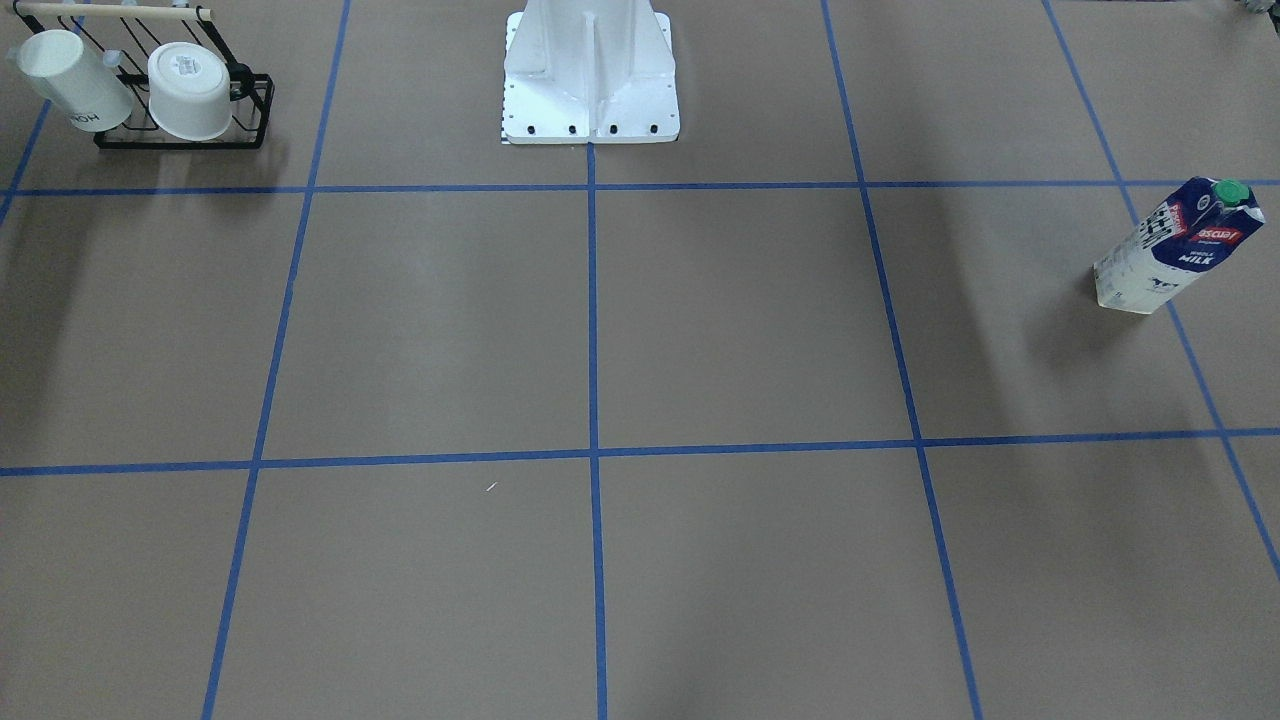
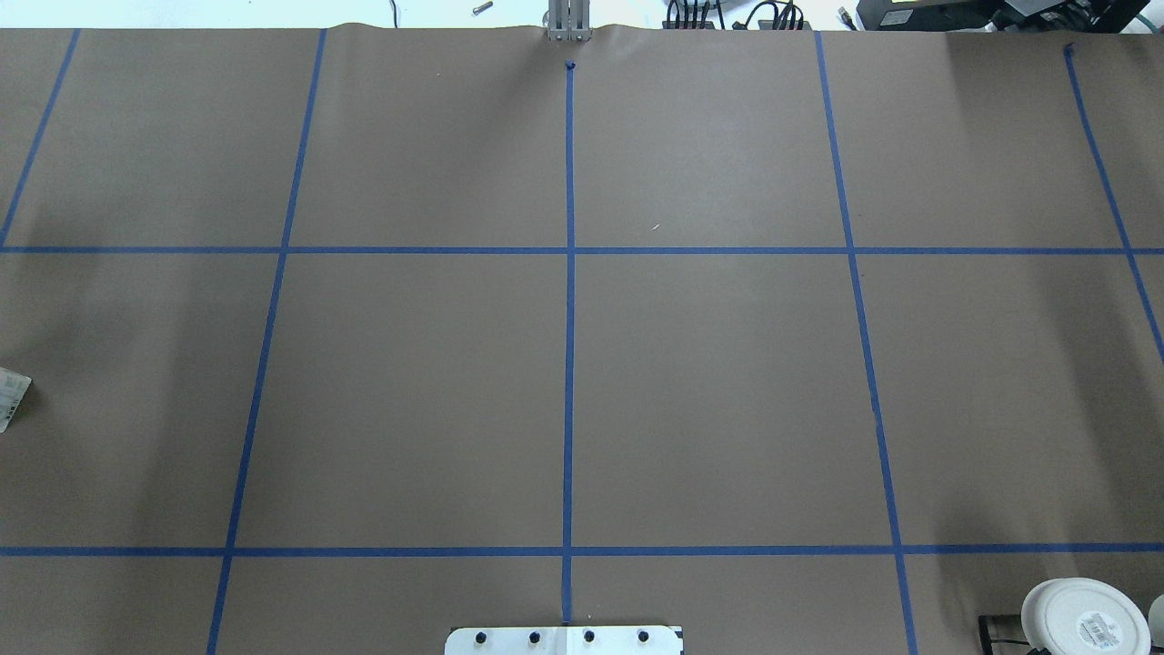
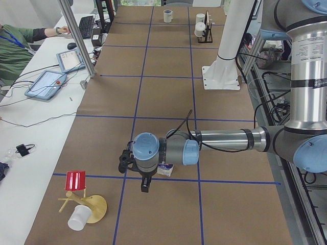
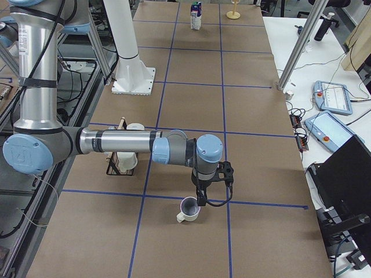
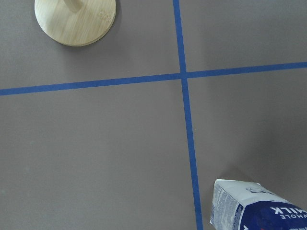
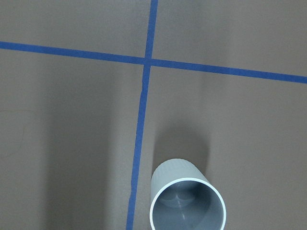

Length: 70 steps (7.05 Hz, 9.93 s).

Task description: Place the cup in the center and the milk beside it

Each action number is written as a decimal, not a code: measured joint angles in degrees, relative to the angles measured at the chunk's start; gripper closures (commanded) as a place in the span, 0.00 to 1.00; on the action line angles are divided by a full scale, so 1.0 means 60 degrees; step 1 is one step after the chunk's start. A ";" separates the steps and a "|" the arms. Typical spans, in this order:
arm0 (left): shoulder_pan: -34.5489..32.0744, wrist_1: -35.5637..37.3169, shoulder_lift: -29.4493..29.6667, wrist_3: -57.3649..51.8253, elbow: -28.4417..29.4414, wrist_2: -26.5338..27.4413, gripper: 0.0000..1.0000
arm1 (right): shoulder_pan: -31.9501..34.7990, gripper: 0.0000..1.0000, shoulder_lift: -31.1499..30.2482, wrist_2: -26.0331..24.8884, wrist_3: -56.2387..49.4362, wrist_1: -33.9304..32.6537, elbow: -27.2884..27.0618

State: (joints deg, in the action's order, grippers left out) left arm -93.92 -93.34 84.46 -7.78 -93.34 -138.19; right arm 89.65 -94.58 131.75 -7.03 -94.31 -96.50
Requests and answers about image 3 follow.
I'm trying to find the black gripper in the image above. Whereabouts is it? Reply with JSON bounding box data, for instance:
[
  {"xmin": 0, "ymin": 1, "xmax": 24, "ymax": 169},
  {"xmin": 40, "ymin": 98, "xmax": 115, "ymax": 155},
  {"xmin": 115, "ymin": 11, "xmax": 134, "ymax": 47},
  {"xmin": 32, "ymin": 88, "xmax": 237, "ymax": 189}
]
[{"xmin": 140, "ymin": 171, "xmax": 155, "ymax": 192}]

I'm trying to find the milk carton green cap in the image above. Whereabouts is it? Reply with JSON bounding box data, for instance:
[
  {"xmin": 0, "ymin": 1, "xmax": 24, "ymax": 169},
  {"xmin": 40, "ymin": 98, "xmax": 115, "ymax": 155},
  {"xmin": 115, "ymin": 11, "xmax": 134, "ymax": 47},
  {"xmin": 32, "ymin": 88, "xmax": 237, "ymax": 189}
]
[{"xmin": 157, "ymin": 163, "xmax": 174, "ymax": 177}]

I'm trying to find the white mug grey inside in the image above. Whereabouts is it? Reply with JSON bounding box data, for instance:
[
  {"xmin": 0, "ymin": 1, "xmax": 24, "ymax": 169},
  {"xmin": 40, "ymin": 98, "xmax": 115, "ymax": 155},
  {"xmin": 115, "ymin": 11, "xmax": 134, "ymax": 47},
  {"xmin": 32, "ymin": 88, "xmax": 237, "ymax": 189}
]
[{"xmin": 163, "ymin": 9, "xmax": 174, "ymax": 23}]

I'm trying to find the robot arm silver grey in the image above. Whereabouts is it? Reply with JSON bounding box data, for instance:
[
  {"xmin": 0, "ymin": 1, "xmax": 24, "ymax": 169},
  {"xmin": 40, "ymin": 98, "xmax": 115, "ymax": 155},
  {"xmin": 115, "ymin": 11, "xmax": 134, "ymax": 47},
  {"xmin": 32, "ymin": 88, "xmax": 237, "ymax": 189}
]
[{"xmin": 119, "ymin": 1, "xmax": 326, "ymax": 192}]

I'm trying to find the wooden cup tree stand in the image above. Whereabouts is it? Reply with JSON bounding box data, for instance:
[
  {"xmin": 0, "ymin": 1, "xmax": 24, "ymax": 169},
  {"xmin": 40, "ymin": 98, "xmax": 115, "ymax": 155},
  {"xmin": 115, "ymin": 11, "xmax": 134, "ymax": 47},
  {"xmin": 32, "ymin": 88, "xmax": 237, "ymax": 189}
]
[{"xmin": 58, "ymin": 189, "xmax": 108, "ymax": 224}]

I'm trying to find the red plastic cup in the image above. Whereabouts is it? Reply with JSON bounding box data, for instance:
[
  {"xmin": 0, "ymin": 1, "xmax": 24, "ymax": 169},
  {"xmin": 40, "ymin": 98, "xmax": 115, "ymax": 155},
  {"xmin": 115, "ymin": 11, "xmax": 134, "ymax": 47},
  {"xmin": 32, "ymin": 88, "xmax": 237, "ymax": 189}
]
[{"xmin": 65, "ymin": 170, "xmax": 86, "ymax": 191}]

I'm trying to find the white plastic cup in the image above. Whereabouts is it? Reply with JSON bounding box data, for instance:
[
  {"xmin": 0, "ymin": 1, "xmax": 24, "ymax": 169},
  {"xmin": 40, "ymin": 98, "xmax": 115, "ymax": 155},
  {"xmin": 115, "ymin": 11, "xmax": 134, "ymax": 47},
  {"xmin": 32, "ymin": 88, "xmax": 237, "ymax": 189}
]
[{"xmin": 67, "ymin": 205, "xmax": 92, "ymax": 231}]

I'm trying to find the person's hand with watch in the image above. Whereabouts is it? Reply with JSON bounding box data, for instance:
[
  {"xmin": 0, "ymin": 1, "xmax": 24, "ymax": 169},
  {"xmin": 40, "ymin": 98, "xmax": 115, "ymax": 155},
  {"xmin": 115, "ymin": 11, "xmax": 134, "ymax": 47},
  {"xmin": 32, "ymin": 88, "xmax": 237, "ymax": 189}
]
[{"xmin": 60, "ymin": 26, "xmax": 71, "ymax": 34}]

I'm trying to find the near teach pendant tablet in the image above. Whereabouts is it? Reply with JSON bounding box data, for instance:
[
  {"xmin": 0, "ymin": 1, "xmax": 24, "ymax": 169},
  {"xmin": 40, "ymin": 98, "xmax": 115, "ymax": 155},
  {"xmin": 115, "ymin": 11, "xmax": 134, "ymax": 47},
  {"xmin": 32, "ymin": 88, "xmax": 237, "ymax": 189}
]
[{"xmin": 25, "ymin": 70, "xmax": 67, "ymax": 101}]

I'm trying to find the teach pendant tablet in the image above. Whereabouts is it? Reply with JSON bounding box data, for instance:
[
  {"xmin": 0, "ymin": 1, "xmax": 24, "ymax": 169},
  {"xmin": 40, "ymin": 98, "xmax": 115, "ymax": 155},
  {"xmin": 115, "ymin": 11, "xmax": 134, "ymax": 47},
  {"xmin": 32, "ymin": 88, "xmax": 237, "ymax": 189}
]
[
  {"xmin": 56, "ymin": 48, "xmax": 85, "ymax": 73},
  {"xmin": 25, "ymin": 70, "xmax": 67, "ymax": 101}
]

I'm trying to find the far teach pendant tablet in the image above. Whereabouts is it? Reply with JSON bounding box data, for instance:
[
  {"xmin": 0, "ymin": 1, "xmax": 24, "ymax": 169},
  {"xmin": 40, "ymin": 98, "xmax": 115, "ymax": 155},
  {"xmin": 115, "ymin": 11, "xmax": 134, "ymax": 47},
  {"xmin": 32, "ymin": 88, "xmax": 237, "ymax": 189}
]
[{"xmin": 56, "ymin": 48, "xmax": 85, "ymax": 73}]

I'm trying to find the small black box on desk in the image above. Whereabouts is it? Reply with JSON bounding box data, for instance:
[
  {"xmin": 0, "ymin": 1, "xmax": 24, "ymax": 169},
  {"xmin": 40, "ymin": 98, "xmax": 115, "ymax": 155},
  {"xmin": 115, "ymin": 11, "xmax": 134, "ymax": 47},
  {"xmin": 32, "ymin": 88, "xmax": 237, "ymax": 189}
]
[{"xmin": 91, "ymin": 28, "xmax": 103, "ymax": 47}]

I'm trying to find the black computer mouse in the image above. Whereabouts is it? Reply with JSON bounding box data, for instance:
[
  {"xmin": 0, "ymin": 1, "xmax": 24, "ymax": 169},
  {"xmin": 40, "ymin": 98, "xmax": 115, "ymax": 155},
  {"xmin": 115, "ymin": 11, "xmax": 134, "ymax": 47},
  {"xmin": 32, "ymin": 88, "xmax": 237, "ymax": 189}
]
[{"xmin": 67, "ymin": 42, "xmax": 77, "ymax": 50}]

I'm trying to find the black keyboard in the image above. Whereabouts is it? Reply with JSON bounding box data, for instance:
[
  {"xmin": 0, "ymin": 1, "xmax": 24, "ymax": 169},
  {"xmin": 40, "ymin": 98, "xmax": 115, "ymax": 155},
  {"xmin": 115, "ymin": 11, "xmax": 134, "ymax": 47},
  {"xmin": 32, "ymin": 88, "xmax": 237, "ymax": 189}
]
[{"xmin": 79, "ymin": 16, "xmax": 94, "ymax": 39}]

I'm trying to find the white mug upper on rack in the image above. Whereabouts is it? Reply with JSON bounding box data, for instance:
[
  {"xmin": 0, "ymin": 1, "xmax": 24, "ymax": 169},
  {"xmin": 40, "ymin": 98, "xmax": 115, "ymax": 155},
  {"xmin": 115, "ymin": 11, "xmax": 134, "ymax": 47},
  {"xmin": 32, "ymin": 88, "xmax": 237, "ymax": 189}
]
[{"xmin": 196, "ymin": 13, "xmax": 205, "ymax": 23}]

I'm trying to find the seated person green shirt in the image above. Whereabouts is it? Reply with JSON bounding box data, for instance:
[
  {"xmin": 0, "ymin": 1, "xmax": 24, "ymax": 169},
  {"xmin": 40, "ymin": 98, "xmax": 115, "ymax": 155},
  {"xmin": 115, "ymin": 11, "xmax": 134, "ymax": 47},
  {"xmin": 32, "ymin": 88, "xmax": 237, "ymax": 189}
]
[{"xmin": 1, "ymin": 24, "xmax": 61, "ymax": 86}]

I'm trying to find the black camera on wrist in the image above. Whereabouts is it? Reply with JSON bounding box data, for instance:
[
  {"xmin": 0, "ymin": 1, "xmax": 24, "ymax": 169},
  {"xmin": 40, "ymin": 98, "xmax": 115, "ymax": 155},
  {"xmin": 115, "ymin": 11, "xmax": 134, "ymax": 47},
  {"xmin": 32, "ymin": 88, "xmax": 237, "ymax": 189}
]
[{"xmin": 118, "ymin": 141, "xmax": 139, "ymax": 174}]

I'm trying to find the small black adapter with cable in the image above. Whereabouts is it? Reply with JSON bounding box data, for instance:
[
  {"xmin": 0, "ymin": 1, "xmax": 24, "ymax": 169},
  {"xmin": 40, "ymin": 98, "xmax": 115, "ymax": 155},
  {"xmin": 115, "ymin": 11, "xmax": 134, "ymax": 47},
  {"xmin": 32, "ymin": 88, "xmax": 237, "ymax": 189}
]
[{"xmin": 16, "ymin": 144, "xmax": 35, "ymax": 157}]

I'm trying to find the white pillar with base plate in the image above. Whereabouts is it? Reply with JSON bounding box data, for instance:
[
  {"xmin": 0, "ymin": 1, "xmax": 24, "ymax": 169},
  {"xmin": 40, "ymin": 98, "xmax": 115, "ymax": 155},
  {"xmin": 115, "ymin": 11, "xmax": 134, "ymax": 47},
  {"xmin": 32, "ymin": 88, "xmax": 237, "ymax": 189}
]
[{"xmin": 202, "ymin": 0, "xmax": 256, "ymax": 90}]

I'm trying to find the black wire mug rack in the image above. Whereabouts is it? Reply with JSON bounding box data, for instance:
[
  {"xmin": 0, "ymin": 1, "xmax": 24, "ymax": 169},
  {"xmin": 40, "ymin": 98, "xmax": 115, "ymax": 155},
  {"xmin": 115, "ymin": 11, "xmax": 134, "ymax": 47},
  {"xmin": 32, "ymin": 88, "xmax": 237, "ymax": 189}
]
[{"xmin": 197, "ymin": 11, "xmax": 213, "ymax": 43}]

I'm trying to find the aluminium frame post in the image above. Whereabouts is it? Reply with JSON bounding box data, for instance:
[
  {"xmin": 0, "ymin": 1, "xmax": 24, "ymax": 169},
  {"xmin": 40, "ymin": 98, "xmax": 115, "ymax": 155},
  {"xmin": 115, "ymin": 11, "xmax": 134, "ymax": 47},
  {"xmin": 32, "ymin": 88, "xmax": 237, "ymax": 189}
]
[{"xmin": 58, "ymin": 0, "xmax": 96, "ymax": 78}]

